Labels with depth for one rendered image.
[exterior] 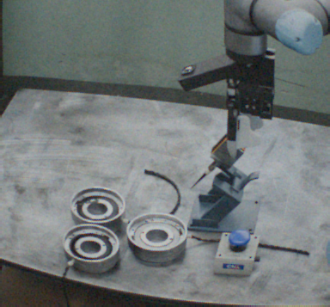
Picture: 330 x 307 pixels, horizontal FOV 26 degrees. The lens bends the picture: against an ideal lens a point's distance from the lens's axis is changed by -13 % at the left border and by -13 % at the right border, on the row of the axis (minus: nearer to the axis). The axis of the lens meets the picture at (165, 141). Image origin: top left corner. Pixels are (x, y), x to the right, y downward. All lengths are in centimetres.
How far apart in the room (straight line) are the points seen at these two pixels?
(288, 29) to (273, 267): 47
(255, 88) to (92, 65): 194
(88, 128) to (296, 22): 73
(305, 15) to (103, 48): 206
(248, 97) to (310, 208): 33
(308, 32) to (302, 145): 60
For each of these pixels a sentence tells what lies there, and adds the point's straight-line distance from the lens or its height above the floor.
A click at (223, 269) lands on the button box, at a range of 132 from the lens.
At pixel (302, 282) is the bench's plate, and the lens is 132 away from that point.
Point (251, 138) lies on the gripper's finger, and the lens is 131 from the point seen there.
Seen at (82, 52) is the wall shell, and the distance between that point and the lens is 313.
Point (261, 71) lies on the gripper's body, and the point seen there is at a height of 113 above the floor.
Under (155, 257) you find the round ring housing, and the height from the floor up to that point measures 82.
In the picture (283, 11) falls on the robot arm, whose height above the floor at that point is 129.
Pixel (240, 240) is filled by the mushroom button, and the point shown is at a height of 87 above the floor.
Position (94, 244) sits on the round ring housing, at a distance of 137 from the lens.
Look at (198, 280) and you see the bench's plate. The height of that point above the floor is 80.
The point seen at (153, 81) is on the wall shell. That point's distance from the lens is 311.
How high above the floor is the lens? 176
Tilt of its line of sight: 36 degrees down
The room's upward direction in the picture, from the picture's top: straight up
